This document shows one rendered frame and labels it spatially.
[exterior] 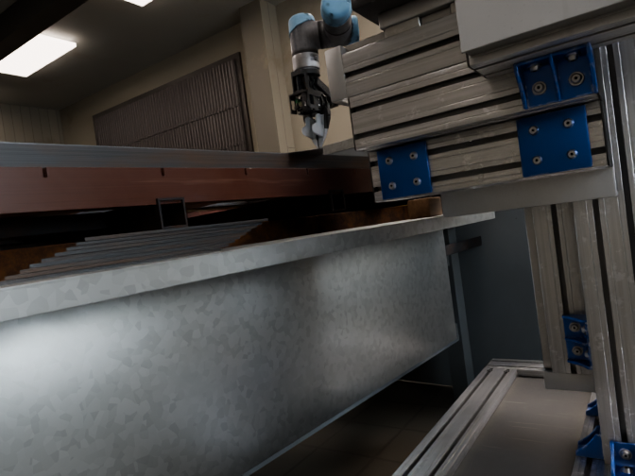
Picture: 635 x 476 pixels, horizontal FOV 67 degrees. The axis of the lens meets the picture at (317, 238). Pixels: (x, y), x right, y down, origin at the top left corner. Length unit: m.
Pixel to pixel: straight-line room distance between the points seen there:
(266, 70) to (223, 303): 4.79
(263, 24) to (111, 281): 5.22
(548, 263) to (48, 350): 0.82
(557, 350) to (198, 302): 0.66
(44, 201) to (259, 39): 5.01
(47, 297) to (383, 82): 0.57
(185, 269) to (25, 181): 0.26
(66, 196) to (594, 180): 0.78
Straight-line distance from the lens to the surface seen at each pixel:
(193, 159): 0.93
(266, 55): 5.54
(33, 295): 0.52
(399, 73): 0.81
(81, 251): 0.62
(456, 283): 1.77
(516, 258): 1.81
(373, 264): 1.16
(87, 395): 0.73
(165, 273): 0.58
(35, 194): 0.74
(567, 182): 0.86
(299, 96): 1.38
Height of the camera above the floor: 0.70
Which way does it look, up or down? 1 degrees down
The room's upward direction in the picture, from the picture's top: 8 degrees counter-clockwise
